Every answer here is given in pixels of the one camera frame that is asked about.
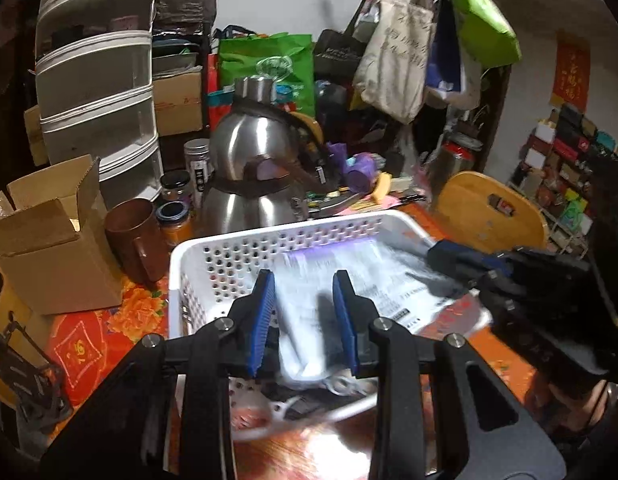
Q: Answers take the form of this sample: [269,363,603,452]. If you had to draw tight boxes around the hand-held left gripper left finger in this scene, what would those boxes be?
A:
[39,269,280,480]

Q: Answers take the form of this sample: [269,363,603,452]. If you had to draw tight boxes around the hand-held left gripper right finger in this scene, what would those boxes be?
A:
[331,270,567,480]

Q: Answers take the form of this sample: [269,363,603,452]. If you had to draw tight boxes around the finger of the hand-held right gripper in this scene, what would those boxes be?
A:
[476,270,534,313]
[428,240,520,283]

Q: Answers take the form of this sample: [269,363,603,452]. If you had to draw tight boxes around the white packet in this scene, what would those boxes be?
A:
[274,240,490,387]

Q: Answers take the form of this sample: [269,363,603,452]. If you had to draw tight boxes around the white perforated plastic basket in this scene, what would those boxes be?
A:
[168,210,492,442]

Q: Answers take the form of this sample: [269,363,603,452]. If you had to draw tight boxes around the wooden chair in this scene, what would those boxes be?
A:
[434,171,548,256]

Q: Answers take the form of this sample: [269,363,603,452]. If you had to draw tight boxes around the red metal can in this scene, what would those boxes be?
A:
[439,142,477,196]

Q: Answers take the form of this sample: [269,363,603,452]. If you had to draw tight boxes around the blue lid orange jar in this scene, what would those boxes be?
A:
[156,202,194,246]

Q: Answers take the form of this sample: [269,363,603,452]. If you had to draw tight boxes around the white shelf with boxes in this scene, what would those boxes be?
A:
[509,102,618,256]

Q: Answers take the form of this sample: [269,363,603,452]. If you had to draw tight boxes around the brown mug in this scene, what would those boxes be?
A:
[105,199,170,288]

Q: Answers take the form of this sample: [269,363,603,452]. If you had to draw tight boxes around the dark lid jar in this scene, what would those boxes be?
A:
[160,171,192,206]

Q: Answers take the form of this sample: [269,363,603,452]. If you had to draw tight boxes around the stainless steel kettle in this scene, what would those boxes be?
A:
[201,77,314,236]

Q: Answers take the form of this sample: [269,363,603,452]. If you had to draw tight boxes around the red printed tablecloth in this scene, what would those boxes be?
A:
[44,205,554,480]

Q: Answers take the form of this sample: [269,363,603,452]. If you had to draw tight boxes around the white and blue hanging bag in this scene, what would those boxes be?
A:
[424,0,482,108]

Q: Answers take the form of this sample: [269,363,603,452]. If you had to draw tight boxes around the beige canvas tote bag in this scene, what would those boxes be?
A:
[353,0,437,125]

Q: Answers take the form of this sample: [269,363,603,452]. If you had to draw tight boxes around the open cardboard box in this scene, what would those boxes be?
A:
[0,155,124,316]

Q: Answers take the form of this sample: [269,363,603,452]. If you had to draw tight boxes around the brown cardboard box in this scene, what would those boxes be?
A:
[153,72,204,137]

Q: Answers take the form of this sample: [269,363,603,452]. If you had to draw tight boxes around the bright green hanging bag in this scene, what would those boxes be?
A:
[441,0,520,68]

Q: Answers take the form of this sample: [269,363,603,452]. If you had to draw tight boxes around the black bag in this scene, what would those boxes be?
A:
[314,30,367,81]

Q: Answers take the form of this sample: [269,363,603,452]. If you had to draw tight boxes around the black folding stand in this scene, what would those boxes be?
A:
[0,270,74,431]

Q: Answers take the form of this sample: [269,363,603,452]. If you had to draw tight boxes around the green shopping bag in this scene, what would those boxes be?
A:
[218,32,316,118]

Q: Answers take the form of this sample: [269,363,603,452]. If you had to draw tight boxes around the stacked grey plastic drawers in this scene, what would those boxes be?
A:
[35,0,162,201]

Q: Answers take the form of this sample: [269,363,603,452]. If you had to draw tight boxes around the red wall poster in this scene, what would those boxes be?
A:
[551,35,592,111]

